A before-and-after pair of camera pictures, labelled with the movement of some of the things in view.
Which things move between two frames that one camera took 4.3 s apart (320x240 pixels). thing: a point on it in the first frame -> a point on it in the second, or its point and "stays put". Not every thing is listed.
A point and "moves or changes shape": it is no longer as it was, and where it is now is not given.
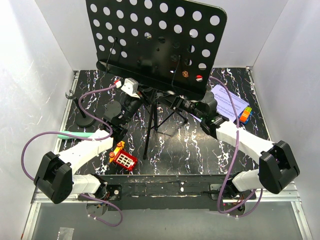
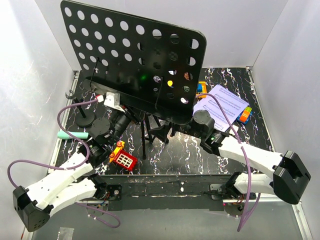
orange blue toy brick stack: [244, 117] stays put
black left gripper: [148, 93] -> [119, 112]
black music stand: [160, 46] moves or changes shape
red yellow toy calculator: [122, 158] stays put
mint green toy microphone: [83, 134] stays put
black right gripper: [177, 104] -> [161, 132]
